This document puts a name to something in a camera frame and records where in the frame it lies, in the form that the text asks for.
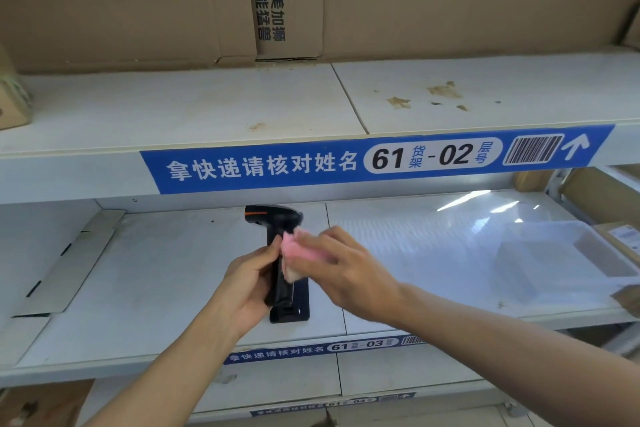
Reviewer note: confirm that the brown parcel with white label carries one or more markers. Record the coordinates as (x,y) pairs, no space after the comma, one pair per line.
(622,239)

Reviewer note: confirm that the person's left forearm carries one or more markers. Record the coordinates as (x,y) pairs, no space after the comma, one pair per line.
(165,376)

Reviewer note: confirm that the brown cardboard parcel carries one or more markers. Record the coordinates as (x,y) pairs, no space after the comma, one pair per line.
(629,299)

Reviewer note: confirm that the person's right forearm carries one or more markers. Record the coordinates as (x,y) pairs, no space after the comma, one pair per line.
(520,366)

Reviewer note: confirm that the small blue shelf label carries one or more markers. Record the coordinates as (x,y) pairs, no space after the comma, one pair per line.
(320,347)
(345,402)

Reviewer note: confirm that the white shelf upright post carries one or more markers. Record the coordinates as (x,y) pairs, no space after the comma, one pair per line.
(555,184)

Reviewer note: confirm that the white metal shelf board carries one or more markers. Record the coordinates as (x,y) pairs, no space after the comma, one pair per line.
(165,281)
(300,376)
(200,106)

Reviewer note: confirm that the black handheld barcode scanner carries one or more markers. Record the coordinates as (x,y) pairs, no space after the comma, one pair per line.
(272,219)

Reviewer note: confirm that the person's right thumb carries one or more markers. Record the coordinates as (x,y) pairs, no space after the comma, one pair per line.
(299,271)

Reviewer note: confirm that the large blue shelf label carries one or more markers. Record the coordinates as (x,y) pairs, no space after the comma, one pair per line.
(310,161)

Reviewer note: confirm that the wide printed cardboard box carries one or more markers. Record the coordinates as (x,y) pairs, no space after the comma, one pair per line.
(475,6)

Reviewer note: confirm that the person's right hand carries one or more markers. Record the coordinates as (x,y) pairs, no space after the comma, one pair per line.
(360,281)

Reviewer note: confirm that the grey metal divider plate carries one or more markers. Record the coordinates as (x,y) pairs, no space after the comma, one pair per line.
(70,266)

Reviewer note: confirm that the small taped cardboard parcel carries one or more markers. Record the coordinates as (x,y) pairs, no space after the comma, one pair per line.
(12,101)

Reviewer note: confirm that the person's left thumb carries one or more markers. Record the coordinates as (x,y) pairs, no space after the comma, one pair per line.
(264,250)

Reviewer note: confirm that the pink cleaning cloth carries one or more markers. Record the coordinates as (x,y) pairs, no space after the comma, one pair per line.
(307,252)

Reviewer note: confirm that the brown cardboard box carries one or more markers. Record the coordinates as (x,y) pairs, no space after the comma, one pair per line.
(605,194)
(42,404)

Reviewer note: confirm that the person's left hand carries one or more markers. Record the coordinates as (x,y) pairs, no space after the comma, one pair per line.
(240,291)

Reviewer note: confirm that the clear plastic bag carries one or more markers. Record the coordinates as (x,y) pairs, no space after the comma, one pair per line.
(545,261)

